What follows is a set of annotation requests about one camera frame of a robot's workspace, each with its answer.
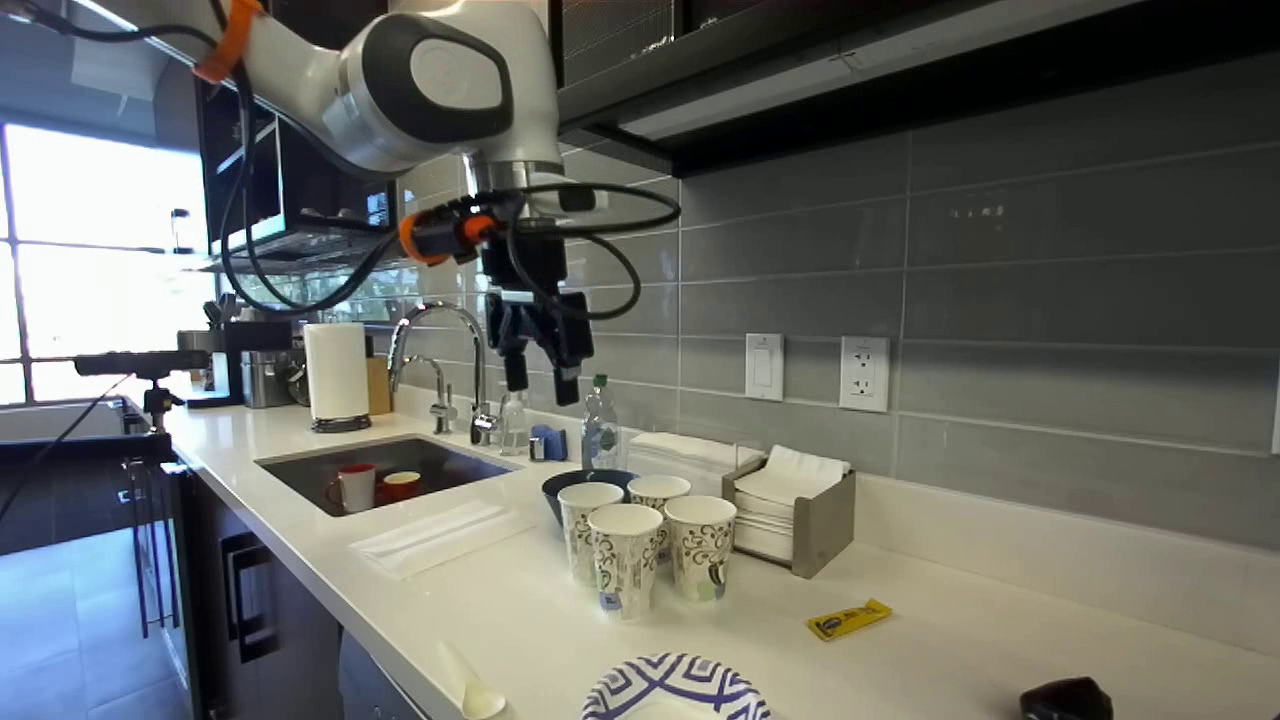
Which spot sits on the black side table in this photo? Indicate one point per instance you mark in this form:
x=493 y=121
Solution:
x=80 y=494

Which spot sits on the small chrome side faucet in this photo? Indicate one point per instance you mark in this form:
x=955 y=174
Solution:
x=442 y=401

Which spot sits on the red white cup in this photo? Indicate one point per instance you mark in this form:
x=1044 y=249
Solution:
x=359 y=488

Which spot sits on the black orange wrist camera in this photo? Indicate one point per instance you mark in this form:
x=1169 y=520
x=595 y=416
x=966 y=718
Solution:
x=447 y=238

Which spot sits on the white paper towel roll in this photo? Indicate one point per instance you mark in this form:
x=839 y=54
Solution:
x=339 y=374

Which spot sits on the dark upper cabinet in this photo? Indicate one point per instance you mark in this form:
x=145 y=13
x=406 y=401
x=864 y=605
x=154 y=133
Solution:
x=933 y=54

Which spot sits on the white paper napkins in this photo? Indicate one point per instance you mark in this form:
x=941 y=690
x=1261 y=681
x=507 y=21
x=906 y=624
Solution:
x=784 y=482

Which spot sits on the blue white paper plate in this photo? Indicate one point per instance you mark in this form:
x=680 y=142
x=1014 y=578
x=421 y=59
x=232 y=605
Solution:
x=673 y=686

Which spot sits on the black silver coffee machine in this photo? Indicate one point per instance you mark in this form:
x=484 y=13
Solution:
x=262 y=374

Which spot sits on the white light switch plate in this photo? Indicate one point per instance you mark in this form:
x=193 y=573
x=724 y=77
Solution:
x=763 y=365

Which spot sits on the small red bowl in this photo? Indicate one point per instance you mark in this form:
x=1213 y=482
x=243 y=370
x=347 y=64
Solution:
x=403 y=482

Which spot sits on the blue sponge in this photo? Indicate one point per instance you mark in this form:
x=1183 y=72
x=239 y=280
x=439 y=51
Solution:
x=548 y=445

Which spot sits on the small black rounded object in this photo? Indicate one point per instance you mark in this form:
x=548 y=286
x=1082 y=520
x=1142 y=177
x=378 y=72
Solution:
x=1067 y=701

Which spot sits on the dark under counter cabinet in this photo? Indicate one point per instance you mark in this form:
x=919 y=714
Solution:
x=253 y=602

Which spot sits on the gray under cabinet light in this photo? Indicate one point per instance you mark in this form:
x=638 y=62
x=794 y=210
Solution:
x=801 y=83

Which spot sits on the white wall outlet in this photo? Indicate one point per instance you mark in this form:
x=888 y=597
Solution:
x=864 y=374

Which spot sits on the dark sink basin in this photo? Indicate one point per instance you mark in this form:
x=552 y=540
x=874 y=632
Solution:
x=305 y=482

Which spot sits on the dark blue bowl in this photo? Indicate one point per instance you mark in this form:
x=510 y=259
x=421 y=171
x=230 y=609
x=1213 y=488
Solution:
x=595 y=479

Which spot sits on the gray napkin holder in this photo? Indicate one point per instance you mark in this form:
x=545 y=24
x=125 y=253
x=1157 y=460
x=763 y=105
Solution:
x=825 y=526

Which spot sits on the clear plastic bottle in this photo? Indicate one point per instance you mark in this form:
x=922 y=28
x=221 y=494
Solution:
x=601 y=425

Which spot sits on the black open wall shelf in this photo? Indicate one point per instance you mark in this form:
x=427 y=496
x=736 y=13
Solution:
x=322 y=187

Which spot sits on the black camera on tripod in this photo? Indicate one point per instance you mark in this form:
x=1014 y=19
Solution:
x=133 y=362

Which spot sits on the chrome gooseneck faucet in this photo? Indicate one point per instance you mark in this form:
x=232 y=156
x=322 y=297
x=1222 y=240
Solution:
x=477 y=387

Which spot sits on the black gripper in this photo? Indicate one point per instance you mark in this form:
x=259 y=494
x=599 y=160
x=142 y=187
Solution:
x=534 y=286

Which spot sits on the yellow snack packet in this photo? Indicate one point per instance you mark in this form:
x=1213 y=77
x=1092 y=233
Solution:
x=848 y=623

